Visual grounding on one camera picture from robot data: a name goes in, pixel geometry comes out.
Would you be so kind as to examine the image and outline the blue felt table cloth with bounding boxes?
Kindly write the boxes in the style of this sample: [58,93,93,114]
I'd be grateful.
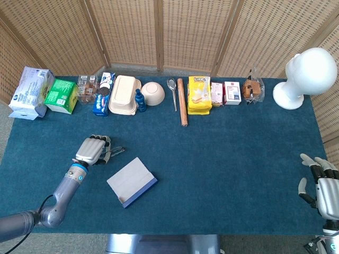
[0,76,332,236]

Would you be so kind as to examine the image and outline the wicker folding screen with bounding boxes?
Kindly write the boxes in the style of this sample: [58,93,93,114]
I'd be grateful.
[0,0,339,170]

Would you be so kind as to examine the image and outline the clear plastic snack box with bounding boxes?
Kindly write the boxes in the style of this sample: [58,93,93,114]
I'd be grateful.
[77,75,99,104]

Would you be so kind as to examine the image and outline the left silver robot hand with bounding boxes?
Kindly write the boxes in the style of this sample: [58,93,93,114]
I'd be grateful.
[72,134,112,167]

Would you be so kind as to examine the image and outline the white red box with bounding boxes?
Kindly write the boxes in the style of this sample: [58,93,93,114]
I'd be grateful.
[224,81,242,106]

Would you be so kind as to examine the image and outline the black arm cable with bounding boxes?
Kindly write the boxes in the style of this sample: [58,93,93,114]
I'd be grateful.
[7,194,55,254]

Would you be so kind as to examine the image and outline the white foam mannequin head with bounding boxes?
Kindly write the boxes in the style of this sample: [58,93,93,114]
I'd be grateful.
[272,47,338,110]

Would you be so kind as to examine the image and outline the yellow biscuit bag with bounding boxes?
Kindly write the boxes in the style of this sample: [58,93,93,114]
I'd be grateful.
[188,76,212,115]

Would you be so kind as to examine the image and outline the wooden rolling pin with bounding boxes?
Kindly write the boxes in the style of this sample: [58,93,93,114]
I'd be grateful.
[177,78,189,128]

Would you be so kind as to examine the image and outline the beige upturned bowl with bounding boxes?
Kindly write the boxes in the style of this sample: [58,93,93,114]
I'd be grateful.
[140,81,165,107]

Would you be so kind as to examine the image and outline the green tissue pack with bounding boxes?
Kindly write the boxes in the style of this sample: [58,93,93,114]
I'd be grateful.
[43,78,79,115]

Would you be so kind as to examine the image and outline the blue Oreo box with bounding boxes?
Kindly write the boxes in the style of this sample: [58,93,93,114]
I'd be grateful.
[92,87,111,117]

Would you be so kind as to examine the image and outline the beige lidded lunch container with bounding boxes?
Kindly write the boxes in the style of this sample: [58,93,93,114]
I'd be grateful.
[108,75,142,116]

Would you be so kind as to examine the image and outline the blue spray bottle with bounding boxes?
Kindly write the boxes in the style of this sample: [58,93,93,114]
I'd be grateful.
[135,88,147,113]

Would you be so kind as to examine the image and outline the eyeglasses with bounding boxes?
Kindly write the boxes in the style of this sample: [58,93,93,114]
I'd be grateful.
[104,146,126,158]

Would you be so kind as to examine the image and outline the small pink box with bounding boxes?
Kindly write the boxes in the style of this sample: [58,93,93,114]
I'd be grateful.
[210,82,225,107]

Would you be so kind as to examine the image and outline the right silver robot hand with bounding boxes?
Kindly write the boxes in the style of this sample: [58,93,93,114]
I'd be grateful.
[298,153,339,220]

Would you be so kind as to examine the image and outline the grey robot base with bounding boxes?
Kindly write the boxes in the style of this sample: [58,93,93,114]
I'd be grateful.
[105,234,222,254]

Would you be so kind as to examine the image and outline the white blue tissue pack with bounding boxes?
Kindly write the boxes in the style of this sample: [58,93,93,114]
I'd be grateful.
[8,66,56,121]

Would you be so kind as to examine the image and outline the metal spoon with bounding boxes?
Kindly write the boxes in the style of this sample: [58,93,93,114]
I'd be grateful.
[166,77,178,112]

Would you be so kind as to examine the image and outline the clear bag of pastries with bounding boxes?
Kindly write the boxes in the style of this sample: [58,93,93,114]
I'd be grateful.
[243,66,265,105]

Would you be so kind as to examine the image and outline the white blue Oreo packet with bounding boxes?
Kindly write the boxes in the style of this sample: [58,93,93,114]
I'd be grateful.
[99,72,117,90]

